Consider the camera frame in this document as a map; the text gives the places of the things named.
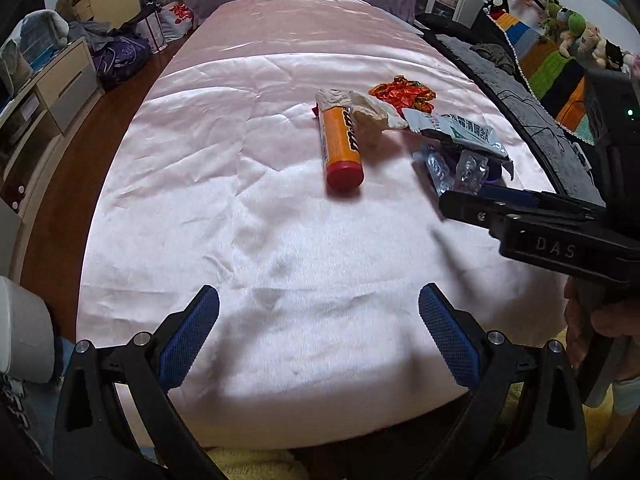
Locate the white trash bin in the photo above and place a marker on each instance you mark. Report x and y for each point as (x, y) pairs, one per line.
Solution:
(25, 330)

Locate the blue bird cage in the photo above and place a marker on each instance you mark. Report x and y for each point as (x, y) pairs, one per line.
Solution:
(42, 42)

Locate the grey white cage cover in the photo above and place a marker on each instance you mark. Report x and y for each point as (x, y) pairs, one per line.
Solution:
(15, 57)

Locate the grey clothes heap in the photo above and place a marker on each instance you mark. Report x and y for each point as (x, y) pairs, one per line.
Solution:
(90, 32)

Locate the grey fluffy sofa blanket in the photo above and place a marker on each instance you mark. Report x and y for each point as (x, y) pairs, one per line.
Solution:
(525, 105)

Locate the cardboard box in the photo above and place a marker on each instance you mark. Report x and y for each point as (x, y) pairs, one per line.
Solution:
(75, 7)

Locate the purple bag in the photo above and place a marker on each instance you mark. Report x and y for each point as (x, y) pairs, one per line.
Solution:
(120, 60)

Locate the beige tissue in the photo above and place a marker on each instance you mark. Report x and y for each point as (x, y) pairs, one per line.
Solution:
(370, 110)

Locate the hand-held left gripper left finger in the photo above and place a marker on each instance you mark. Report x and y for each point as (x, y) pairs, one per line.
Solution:
(192, 330)

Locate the person's right hand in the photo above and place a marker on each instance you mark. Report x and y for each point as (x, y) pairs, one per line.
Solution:
(620, 322)

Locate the row of plush toys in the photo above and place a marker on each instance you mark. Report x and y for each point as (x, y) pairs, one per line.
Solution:
(575, 25)

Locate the white green printed packet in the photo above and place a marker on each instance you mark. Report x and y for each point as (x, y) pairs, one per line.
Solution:
(460, 132)

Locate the orange tube with red cap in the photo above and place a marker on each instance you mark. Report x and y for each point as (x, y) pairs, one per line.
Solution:
(340, 145)

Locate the black white sneaker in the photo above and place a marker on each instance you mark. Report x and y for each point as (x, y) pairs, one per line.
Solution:
(12, 402)

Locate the pink satin tablecloth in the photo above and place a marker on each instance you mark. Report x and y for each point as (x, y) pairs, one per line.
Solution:
(250, 210)

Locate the white striped bag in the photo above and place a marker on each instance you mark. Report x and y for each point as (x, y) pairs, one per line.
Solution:
(150, 30)

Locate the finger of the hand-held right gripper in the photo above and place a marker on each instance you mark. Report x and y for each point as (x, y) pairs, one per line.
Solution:
(510, 195)
(465, 205)

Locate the clear blister pack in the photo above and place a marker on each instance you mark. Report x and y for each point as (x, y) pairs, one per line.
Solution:
(437, 167)
(472, 170)

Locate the red orange foil wrapper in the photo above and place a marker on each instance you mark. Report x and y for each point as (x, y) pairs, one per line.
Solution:
(400, 92)

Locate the striped knitted blanket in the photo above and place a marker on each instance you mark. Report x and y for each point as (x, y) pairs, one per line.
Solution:
(550, 70)

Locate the white bag with red print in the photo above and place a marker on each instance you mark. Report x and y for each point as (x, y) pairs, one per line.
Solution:
(177, 17)

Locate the beige grey television cabinet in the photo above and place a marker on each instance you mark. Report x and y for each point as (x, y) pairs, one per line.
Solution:
(70, 90)

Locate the dark olive cloth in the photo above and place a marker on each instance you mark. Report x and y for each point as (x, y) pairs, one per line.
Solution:
(492, 55)

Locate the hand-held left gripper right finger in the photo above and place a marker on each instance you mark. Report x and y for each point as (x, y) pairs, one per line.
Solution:
(447, 335)

